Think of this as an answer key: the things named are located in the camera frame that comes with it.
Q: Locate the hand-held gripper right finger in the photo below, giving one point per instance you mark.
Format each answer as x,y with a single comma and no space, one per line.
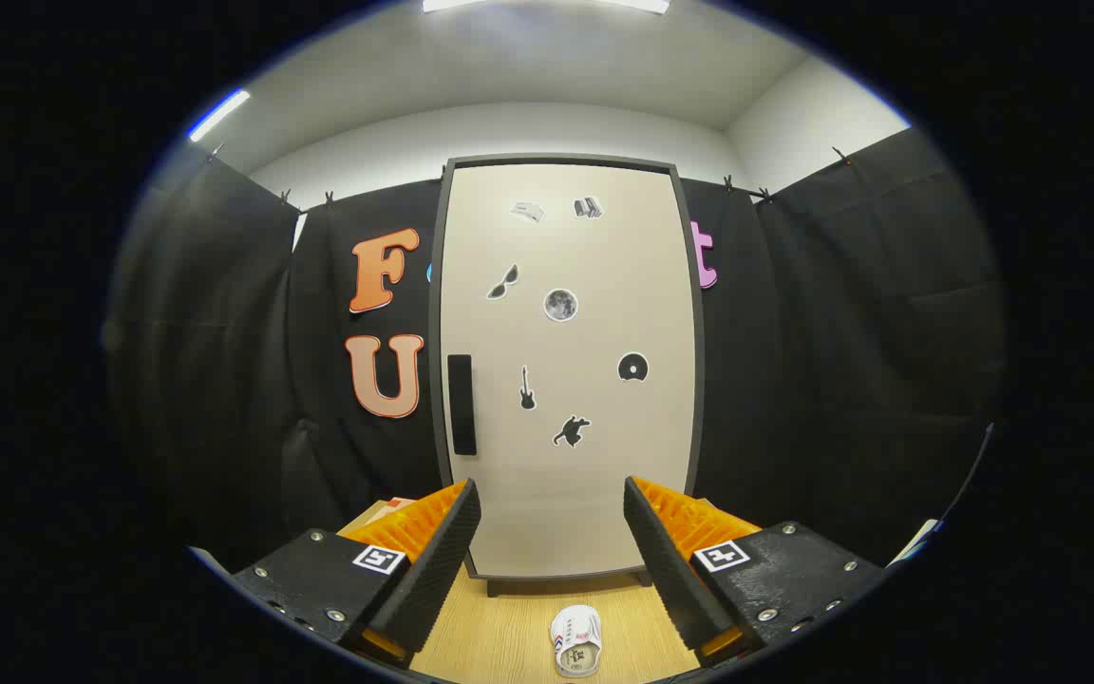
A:
670,579

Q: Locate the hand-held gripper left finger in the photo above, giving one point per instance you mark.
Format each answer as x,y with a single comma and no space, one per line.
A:
433,579

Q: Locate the white canvas shoe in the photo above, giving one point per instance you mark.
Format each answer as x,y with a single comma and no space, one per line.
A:
575,627

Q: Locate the grey shoe cabinet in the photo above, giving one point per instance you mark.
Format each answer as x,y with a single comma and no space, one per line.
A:
697,380

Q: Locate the beige orange-cover book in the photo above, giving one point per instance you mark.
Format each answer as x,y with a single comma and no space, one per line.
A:
393,507

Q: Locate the black backdrop cloth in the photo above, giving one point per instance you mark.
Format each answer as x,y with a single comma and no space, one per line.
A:
841,332

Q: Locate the narrow ceiling light strip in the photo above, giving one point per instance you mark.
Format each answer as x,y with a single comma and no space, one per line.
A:
219,116

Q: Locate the wide ceiling light panel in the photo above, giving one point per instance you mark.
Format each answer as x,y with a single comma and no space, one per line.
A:
547,5

